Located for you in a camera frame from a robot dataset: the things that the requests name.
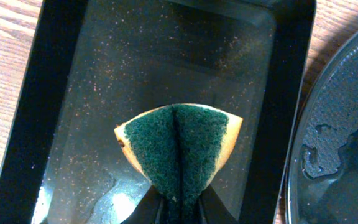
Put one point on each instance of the black rectangular tray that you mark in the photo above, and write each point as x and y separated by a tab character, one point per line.
96	64

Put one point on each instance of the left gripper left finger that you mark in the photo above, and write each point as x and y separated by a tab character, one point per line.
149	209

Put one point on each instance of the green yellow sponge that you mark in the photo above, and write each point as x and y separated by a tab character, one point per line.
179	148

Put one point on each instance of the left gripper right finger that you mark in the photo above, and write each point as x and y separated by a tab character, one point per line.
211	210

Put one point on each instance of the black round tray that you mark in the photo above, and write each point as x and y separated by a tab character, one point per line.
322	171

